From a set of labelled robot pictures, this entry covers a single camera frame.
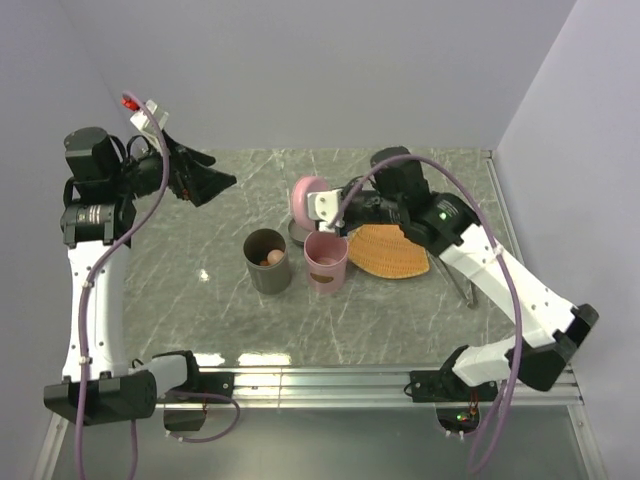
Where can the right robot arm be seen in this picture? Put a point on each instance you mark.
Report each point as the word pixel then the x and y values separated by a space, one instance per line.
pixel 548 329

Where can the metal food tongs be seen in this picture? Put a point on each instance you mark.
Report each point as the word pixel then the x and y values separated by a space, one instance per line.
pixel 466 290

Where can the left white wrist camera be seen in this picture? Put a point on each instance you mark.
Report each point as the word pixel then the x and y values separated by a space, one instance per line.
pixel 150 120

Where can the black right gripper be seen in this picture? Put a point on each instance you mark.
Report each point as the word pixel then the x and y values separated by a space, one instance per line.
pixel 348 224

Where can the grey lid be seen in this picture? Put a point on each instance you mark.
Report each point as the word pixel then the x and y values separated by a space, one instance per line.
pixel 297 234

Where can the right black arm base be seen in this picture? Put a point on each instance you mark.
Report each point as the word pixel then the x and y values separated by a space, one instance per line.
pixel 457 404

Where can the pink egg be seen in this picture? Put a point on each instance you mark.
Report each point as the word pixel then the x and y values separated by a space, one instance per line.
pixel 275 256

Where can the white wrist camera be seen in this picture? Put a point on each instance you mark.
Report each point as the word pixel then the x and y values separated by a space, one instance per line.
pixel 150 120
pixel 323 210

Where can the pink cylindrical container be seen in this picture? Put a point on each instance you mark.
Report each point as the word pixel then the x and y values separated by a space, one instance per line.
pixel 325 279

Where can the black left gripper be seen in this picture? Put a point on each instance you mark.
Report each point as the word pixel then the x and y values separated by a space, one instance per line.
pixel 190 180

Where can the pink lid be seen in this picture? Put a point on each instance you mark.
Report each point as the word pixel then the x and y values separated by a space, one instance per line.
pixel 301 189

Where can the woven bamboo basket tray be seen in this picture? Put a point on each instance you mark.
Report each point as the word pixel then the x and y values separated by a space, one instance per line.
pixel 384 252

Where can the aluminium mounting rail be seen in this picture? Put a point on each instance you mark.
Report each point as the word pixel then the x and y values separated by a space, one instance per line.
pixel 340 387

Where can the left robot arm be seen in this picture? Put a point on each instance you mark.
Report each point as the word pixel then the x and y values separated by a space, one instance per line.
pixel 99 385

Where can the white steamed bun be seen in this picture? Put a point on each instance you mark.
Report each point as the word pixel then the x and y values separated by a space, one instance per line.
pixel 326 261

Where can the grey cylindrical container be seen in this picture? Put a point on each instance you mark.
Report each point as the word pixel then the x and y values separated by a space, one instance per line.
pixel 272 279

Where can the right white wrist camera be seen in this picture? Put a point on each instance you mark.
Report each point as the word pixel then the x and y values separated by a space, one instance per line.
pixel 323 210

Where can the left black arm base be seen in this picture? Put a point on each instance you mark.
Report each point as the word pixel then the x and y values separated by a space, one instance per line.
pixel 186 408

